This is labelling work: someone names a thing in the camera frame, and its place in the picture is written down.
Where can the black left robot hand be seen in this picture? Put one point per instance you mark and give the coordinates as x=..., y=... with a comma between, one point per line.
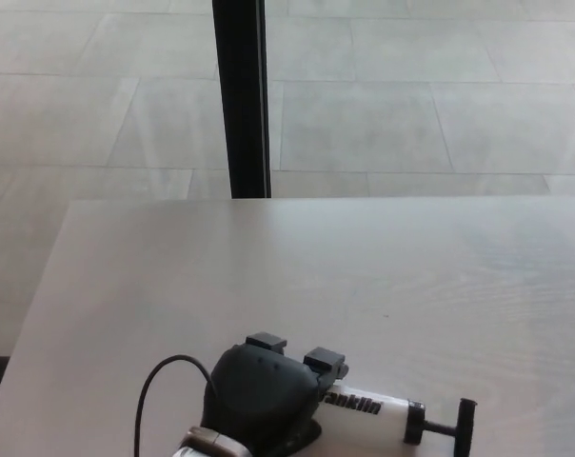
x=259, y=390

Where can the white Franklin air pump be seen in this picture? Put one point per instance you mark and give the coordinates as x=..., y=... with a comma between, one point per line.
x=387, y=416

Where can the black vertical frame post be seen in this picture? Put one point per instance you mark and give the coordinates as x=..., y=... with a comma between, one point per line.
x=242, y=100

